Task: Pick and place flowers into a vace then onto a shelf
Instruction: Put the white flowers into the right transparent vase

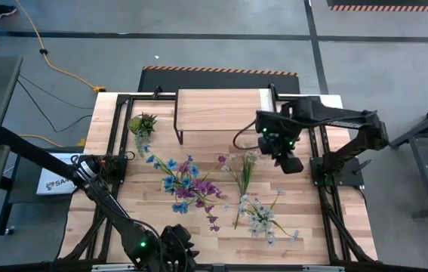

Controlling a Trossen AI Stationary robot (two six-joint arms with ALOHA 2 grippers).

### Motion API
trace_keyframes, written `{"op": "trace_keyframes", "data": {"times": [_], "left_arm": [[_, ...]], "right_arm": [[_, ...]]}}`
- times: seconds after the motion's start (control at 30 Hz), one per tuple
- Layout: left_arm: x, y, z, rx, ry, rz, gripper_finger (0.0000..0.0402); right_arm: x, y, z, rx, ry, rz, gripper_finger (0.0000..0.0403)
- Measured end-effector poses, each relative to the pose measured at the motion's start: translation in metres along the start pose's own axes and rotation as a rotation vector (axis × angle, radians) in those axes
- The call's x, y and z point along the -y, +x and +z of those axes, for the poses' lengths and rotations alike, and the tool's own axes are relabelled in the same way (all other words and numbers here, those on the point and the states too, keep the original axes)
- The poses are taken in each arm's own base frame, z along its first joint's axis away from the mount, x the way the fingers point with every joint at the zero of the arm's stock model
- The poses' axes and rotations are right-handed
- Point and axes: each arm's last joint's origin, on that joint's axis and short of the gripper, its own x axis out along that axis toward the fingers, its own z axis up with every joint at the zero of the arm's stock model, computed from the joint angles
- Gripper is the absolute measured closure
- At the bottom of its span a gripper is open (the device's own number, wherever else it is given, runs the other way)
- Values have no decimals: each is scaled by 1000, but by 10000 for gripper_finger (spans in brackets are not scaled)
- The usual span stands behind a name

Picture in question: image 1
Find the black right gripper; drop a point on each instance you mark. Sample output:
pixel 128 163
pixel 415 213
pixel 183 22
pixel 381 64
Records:
pixel 278 132

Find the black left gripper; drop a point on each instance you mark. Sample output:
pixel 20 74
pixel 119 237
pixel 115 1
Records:
pixel 179 245

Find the white artificial flower stem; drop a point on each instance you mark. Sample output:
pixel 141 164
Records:
pixel 249 155
pixel 260 223

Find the purple artificial flower stem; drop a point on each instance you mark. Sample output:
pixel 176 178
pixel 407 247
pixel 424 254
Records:
pixel 202 187

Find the blue artificial flower stem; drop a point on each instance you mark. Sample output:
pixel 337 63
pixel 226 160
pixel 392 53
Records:
pixel 170 183

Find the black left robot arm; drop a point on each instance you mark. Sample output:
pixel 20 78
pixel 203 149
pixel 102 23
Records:
pixel 115 215

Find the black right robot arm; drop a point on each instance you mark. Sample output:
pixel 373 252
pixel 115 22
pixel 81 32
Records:
pixel 334 115

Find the black hazard-striped floor mat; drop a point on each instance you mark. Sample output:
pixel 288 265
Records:
pixel 217 81
pixel 387 3

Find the green artificial succulent plant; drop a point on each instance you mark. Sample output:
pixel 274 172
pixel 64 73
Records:
pixel 142 124

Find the white printed box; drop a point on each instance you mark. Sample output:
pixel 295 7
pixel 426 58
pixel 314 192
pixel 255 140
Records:
pixel 53 185

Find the dark grey metal stand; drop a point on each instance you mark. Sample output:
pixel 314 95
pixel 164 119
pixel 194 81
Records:
pixel 425 151

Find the black diagonal support beam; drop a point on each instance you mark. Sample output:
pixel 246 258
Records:
pixel 28 149

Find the blue desk base leg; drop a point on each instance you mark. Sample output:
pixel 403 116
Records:
pixel 2 215

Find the wooden shelf with black frame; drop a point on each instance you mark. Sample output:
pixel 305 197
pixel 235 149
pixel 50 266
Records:
pixel 217 109

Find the silver metal bracket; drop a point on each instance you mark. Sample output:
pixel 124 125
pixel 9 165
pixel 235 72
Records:
pixel 323 268
pixel 111 267

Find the black aluminium rig frame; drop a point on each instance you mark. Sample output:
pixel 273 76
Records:
pixel 123 100

